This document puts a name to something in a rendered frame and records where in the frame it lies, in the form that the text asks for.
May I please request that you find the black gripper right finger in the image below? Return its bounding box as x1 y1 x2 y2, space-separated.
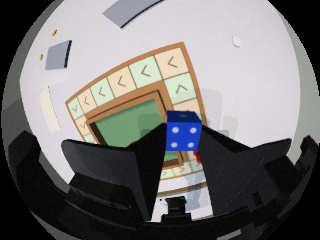
197 124 292 217

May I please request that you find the blue die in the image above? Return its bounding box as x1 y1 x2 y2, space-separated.
167 111 203 152

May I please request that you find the red pawn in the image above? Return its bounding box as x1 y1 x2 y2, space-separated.
193 151 201 164

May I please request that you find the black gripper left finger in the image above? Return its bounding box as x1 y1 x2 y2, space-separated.
61 123 167 221

